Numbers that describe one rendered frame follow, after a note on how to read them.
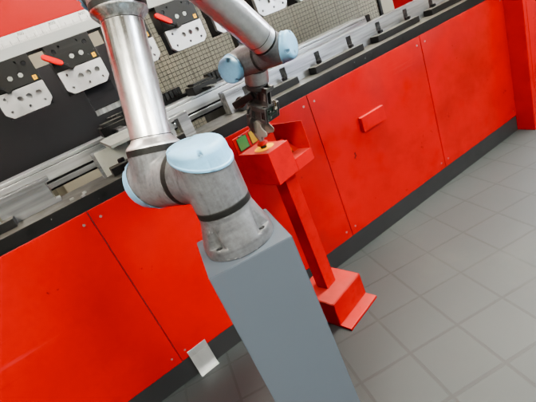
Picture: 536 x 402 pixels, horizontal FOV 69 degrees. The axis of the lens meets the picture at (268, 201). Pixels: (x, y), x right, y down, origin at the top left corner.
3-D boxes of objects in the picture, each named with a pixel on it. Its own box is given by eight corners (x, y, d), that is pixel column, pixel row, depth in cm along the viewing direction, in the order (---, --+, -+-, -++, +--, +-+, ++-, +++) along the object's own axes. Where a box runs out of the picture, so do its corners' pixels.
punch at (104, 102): (97, 116, 139) (83, 90, 136) (97, 116, 141) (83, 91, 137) (124, 104, 143) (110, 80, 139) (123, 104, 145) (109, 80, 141)
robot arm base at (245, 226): (283, 236, 77) (265, 193, 73) (214, 272, 75) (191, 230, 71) (262, 212, 91) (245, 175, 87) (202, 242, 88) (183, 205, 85)
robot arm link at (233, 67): (242, 49, 99) (261, 35, 106) (210, 62, 105) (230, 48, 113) (255, 78, 102) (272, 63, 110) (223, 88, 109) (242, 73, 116)
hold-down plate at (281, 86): (243, 111, 159) (241, 104, 158) (238, 111, 163) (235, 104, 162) (300, 82, 169) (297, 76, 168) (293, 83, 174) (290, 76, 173)
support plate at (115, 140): (112, 148, 118) (110, 145, 118) (100, 143, 141) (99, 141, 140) (164, 124, 125) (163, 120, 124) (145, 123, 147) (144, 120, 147)
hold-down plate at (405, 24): (379, 41, 187) (377, 35, 186) (371, 44, 192) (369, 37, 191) (419, 21, 198) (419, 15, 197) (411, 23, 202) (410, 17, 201)
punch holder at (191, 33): (174, 53, 145) (153, 6, 139) (168, 56, 152) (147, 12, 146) (208, 38, 150) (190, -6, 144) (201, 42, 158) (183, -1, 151)
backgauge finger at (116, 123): (110, 139, 147) (103, 127, 145) (101, 136, 169) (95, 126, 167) (139, 126, 151) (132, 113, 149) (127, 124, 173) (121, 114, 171)
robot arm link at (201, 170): (227, 214, 71) (195, 147, 66) (178, 218, 79) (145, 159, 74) (258, 182, 80) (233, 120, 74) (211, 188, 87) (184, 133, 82)
